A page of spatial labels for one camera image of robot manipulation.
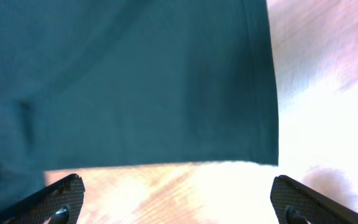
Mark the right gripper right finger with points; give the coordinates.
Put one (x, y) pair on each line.
(294, 202)

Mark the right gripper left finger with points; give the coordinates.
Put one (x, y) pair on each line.
(60, 202)

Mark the black t-shirt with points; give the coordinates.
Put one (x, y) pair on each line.
(93, 83)

